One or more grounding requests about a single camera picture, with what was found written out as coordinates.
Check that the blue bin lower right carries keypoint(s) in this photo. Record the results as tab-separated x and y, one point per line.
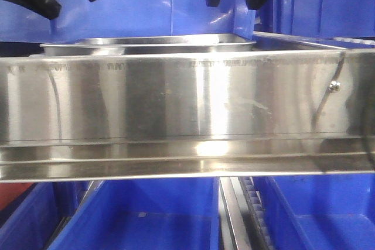
319	212

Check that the blue bin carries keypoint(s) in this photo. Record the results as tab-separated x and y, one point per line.
175	213
31	213
319	212

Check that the silver bolt on rail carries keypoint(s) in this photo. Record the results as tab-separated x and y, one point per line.
334	86

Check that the large blue crate upper centre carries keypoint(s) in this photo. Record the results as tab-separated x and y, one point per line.
80	19

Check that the blue bin lower centre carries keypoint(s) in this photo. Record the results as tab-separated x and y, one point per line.
175	213

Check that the blue bin lower left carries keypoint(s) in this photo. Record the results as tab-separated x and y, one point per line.
31	213

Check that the blue crate upper right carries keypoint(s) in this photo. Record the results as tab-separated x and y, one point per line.
317	18

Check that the roller track rail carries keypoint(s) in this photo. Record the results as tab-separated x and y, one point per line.
241	215

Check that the silver metal tray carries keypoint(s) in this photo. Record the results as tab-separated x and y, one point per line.
197	43

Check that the stainless steel shelf front rail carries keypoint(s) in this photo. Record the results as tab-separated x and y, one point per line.
179	115

